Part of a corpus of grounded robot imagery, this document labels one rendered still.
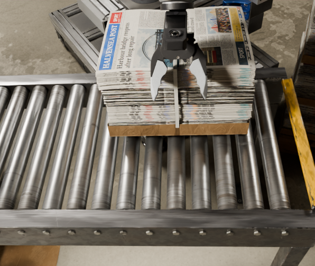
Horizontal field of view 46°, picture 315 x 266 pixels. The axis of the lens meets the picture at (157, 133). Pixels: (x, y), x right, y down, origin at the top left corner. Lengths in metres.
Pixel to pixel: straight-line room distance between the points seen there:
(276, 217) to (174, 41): 0.49
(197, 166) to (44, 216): 0.41
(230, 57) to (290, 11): 2.09
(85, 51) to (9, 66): 0.65
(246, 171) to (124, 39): 0.47
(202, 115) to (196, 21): 0.25
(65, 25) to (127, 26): 1.54
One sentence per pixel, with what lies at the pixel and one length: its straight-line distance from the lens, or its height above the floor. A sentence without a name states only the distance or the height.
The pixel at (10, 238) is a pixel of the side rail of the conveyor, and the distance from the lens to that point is 1.09.
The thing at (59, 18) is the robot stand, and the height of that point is 0.23.
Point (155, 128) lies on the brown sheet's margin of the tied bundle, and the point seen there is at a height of 0.87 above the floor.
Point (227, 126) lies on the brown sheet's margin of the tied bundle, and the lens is 1.00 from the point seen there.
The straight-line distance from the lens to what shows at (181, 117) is 0.98.
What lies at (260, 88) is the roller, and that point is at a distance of 1.20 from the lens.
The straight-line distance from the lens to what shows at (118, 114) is 0.98.
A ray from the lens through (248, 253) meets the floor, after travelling 1.77.
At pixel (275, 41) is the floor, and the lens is 2.68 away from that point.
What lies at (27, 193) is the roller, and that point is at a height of 0.80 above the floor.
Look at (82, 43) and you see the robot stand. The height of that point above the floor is 0.23.
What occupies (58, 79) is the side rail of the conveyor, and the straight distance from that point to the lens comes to 1.30.
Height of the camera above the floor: 1.64
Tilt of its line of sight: 52 degrees down
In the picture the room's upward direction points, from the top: 7 degrees counter-clockwise
